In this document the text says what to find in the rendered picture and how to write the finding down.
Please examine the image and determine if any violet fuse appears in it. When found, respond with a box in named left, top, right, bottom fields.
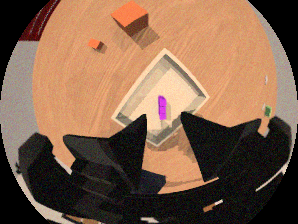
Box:
left=158, top=93, right=166, bottom=120

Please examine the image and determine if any cream shallow tray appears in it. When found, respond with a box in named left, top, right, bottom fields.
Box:
left=110, top=48, right=210, bottom=147

